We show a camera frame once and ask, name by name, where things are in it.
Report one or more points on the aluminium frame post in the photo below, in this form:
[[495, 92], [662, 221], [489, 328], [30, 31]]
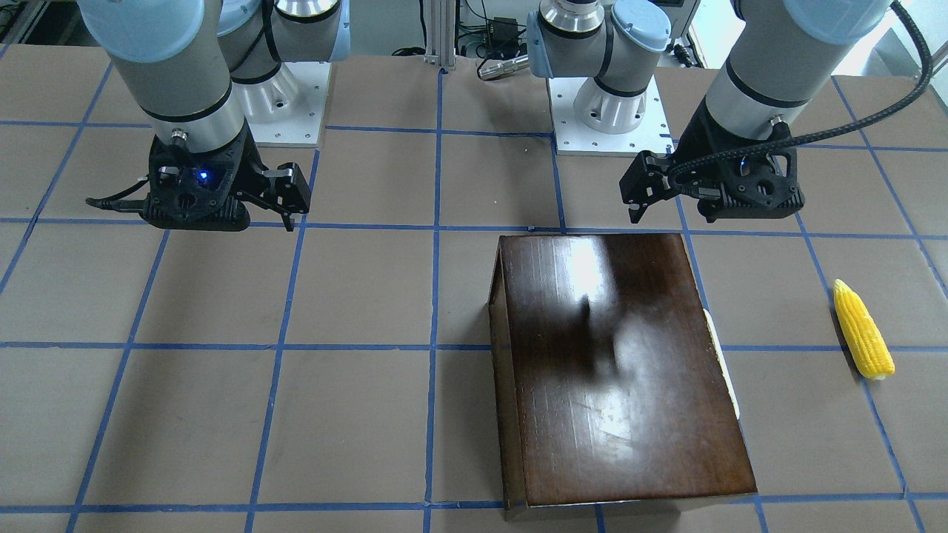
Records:
[[440, 33]]

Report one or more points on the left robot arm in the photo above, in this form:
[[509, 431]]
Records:
[[737, 155]]

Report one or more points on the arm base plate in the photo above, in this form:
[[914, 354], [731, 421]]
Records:
[[589, 121], [287, 110]]

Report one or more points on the wooden drawer with handle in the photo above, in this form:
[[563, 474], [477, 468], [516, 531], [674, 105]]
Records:
[[719, 354]]

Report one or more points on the yellow corn cob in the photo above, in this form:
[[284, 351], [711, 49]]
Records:
[[867, 346]]

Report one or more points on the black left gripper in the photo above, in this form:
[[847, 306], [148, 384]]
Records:
[[694, 141]]

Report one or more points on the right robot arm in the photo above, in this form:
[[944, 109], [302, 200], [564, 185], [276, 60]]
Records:
[[205, 73]]

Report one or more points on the dark wooden drawer box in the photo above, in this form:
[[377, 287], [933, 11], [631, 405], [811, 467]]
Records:
[[609, 388]]

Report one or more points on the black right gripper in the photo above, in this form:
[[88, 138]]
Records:
[[290, 188]]

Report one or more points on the silver metal cylinder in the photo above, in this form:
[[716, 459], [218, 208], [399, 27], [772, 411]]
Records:
[[503, 68]]

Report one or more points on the black power adapter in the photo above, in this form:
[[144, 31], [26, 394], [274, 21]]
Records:
[[502, 31]]

